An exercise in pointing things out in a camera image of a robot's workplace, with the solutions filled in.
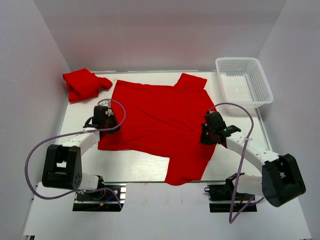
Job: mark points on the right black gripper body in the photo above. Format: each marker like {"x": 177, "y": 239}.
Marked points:
{"x": 206, "y": 136}

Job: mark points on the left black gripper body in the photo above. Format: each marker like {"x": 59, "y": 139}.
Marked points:
{"x": 110, "y": 122}

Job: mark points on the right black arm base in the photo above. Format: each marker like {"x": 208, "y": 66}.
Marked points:
{"x": 220, "y": 196}

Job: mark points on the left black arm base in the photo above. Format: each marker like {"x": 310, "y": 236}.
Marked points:
{"x": 102, "y": 201}

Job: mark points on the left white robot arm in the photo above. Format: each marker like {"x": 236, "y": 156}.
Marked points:
{"x": 63, "y": 162}

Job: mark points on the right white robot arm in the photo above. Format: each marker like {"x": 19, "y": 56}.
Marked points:
{"x": 280, "y": 180}

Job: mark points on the folded red t shirt stack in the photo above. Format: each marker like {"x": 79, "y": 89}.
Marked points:
{"x": 83, "y": 85}

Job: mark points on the white plastic basket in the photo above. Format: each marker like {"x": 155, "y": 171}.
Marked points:
{"x": 243, "y": 81}

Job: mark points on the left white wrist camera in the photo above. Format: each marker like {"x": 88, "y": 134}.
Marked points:
{"x": 106, "y": 103}

